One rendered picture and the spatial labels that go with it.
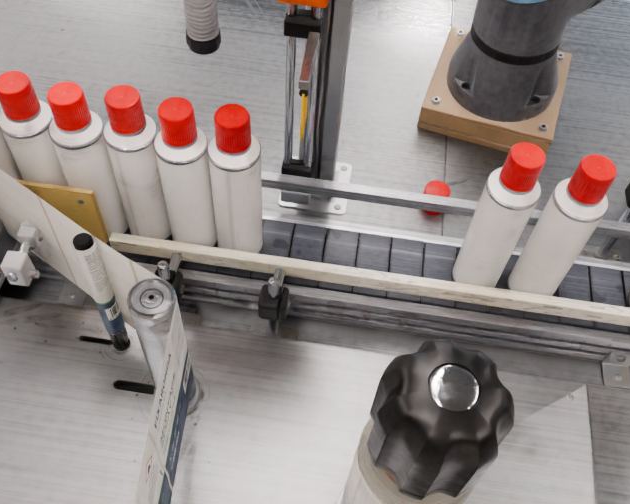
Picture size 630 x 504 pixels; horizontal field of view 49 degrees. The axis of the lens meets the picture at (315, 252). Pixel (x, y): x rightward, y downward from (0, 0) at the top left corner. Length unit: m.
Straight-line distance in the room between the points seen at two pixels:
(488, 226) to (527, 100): 0.32
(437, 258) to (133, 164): 0.35
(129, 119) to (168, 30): 0.50
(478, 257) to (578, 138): 0.38
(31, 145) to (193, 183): 0.16
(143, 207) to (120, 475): 0.27
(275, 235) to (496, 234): 0.26
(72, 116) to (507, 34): 0.53
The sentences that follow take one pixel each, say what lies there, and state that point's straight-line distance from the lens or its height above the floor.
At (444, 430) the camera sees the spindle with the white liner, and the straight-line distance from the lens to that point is 0.40.
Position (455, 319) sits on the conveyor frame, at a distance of 0.79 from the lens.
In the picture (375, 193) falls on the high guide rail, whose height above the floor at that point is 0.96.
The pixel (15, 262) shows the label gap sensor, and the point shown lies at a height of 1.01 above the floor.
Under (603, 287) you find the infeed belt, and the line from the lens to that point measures 0.86.
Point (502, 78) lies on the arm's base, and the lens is 0.96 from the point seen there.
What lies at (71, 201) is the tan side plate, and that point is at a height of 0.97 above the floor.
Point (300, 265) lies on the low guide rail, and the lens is 0.75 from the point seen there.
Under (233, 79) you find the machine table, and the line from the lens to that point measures 1.07.
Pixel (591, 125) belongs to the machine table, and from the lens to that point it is 1.11.
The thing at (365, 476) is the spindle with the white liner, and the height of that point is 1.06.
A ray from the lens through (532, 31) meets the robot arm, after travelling 0.92.
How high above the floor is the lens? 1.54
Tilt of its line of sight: 55 degrees down
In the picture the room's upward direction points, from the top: 5 degrees clockwise
